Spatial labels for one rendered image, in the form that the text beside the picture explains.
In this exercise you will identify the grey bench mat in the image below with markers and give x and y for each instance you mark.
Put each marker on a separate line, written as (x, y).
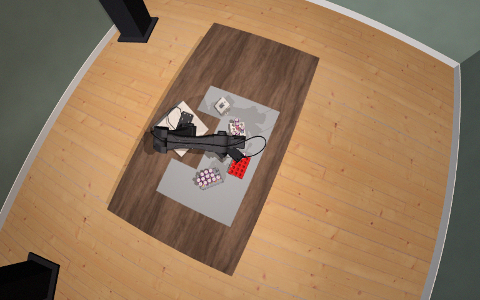
(221, 202)

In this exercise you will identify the cream square panel with done button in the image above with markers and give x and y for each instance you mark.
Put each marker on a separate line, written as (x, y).
(223, 106)

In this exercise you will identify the white tube rack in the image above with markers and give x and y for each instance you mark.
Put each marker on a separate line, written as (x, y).
(233, 128)

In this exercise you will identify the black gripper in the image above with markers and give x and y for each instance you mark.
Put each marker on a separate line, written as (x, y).
(221, 155)

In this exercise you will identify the red tube rack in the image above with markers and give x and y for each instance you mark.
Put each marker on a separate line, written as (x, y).
(238, 169)

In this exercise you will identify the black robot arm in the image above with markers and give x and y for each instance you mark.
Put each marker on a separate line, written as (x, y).
(177, 139)

